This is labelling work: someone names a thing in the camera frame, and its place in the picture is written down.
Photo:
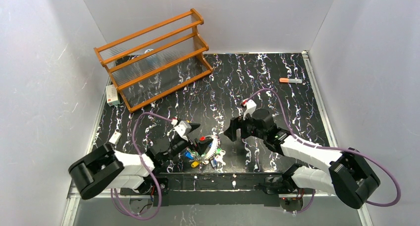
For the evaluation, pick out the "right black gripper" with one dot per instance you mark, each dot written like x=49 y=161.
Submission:
x=238 y=128

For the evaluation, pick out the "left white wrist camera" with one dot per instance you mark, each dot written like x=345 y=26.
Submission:
x=182 y=128

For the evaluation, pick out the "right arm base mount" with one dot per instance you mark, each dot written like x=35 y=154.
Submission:
x=291 y=196

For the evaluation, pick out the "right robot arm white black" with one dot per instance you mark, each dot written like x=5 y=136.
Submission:
x=341 y=173

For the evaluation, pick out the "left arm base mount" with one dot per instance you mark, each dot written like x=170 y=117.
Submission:
x=148 y=187

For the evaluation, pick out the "aluminium frame rail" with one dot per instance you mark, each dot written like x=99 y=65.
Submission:
x=209 y=189

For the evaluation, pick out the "bunch of coloured keys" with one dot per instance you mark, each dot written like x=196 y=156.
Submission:
x=213 y=161

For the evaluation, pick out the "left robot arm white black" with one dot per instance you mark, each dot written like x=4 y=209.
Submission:
x=106 y=168

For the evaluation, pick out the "orange white marker pen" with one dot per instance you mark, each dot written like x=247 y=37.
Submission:
x=291 y=80

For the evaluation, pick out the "small white card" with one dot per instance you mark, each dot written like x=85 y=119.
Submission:
x=115 y=138

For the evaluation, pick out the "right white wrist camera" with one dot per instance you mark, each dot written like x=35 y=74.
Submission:
x=249 y=107

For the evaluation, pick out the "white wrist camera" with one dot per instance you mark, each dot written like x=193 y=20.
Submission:
x=182 y=128
x=249 y=107

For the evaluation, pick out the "white red small box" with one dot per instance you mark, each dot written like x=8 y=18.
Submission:
x=112 y=97

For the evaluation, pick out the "orange wooden shelf rack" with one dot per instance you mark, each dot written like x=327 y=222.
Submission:
x=156 y=61

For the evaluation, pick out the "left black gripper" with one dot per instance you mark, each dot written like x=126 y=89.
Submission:
x=191 y=144

